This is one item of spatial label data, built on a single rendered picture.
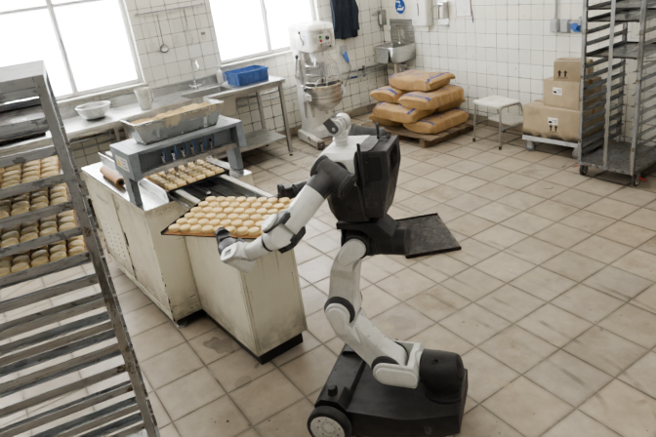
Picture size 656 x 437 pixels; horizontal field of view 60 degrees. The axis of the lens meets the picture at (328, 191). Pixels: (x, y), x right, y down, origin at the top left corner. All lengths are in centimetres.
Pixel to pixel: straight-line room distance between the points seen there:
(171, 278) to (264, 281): 75
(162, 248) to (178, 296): 34
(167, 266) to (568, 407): 227
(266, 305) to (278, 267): 21
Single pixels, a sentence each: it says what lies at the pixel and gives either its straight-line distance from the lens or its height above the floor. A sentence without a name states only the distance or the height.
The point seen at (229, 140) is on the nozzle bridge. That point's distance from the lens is 363.
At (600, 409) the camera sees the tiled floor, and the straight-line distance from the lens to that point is 301.
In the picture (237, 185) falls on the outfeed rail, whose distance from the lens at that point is 334.
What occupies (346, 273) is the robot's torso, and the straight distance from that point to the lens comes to 245.
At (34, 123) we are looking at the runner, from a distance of 189.
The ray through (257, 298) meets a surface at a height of 43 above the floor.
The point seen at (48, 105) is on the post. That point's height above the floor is 173.
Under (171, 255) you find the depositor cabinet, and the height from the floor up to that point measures 52.
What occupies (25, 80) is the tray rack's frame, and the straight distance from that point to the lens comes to 185.
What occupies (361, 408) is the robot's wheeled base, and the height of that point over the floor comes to 17.
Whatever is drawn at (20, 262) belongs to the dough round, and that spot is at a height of 124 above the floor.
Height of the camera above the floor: 201
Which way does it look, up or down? 22 degrees down
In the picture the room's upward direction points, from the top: 8 degrees counter-clockwise
